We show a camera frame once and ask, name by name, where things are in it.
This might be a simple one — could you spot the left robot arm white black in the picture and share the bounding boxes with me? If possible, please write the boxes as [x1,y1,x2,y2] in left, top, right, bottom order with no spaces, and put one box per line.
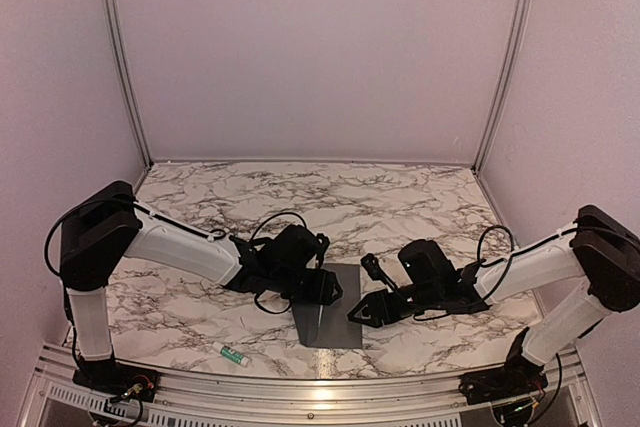
[43,181,343,392]

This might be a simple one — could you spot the aluminium frame post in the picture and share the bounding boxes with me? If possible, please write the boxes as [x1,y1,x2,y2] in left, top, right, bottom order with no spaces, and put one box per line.
[472,0,532,176]
[103,0,154,171]

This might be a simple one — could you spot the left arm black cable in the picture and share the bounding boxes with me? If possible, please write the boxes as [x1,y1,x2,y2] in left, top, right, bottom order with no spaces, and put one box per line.
[43,196,309,316]

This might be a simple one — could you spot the left aluminium frame post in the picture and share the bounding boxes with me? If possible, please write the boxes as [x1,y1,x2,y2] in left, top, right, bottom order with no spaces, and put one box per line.
[103,0,154,171]

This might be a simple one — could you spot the front aluminium rail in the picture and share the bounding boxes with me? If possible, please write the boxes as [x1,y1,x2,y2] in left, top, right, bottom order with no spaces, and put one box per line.
[17,344,601,426]

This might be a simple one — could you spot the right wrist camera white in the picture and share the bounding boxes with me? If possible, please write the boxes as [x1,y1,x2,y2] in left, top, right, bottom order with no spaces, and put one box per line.
[360,253,398,292]

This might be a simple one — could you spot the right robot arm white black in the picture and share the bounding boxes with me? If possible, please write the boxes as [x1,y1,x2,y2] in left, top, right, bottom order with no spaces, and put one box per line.
[347,205,639,405]

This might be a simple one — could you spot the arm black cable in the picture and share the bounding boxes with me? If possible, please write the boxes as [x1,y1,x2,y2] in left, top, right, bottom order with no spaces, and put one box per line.
[414,224,591,323]
[43,196,309,316]

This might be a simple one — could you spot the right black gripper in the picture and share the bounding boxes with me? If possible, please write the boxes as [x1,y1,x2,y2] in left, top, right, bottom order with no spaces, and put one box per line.
[347,281,441,329]

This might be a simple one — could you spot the dark grey envelope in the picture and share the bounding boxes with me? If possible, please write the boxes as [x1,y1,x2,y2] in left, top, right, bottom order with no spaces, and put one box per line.
[292,264,363,349]

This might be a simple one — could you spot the right aluminium frame post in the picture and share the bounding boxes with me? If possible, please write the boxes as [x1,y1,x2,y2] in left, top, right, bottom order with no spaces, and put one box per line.
[472,0,532,176]

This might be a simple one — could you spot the green white glue stick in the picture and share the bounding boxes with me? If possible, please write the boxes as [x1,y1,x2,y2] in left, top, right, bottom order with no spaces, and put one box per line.
[212,341,250,367]

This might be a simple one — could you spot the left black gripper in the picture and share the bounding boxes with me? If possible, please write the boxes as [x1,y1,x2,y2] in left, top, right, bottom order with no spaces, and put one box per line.
[271,268,344,307]

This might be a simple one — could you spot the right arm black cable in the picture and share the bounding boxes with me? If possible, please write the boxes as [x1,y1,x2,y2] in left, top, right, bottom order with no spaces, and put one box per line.
[414,224,591,323]

